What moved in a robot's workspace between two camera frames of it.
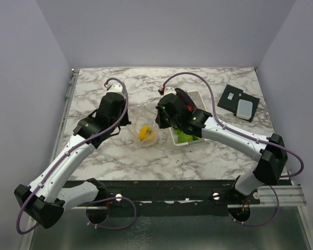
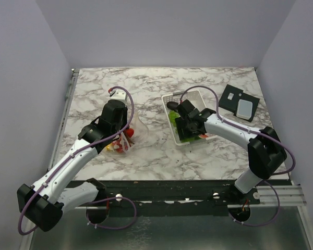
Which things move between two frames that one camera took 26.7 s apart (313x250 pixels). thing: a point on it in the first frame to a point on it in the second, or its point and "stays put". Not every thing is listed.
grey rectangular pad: (244, 109) stays put
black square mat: (229, 99) stays put
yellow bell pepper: (146, 134) to (108, 147)
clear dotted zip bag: (140, 114) to (134, 138)
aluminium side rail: (73, 74) stays put
